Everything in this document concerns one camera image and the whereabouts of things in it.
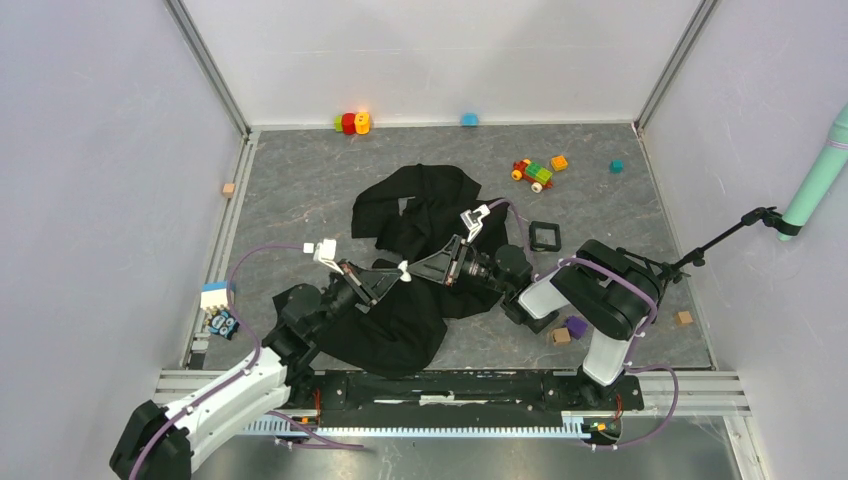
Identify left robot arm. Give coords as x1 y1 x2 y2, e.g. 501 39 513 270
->
109 261 411 479

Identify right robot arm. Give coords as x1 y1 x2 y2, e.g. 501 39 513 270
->
403 236 667 408

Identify orange cube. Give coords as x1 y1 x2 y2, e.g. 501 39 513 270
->
550 155 569 172

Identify black tripod stand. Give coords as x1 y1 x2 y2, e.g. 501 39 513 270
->
615 206 802 287

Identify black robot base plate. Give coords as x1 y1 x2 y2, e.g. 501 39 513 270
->
283 370 645 428

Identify brown wooden cube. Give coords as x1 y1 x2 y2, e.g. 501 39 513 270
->
551 328 572 346

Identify tan cube by wall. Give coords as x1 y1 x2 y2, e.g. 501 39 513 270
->
674 311 694 326

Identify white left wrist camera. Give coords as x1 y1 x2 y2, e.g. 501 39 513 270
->
302 238 344 274

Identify blue round block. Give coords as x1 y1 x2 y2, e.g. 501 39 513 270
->
460 112 480 128

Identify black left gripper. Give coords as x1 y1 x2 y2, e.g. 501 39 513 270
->
311 258 403 339

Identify mint green tube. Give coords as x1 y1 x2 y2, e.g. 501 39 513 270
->
777 106 847 241

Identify blue monster card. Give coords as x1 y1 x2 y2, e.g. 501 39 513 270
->
205 309 240 340

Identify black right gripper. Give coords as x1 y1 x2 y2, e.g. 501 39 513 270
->
407 234 512 294

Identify teal cube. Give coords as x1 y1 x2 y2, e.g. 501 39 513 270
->
609 160 624 174

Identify black garment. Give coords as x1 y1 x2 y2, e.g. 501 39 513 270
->
271 163 511 379

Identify red yellow green toy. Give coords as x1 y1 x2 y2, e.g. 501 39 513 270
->
334 111 372 135

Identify colourful toy brick car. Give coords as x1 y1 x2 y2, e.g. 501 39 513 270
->
511 159 553 193

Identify purple cube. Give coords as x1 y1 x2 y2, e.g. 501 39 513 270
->
564 316 589 340

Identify blue white block toy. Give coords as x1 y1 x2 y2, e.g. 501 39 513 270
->
199 280 229 315

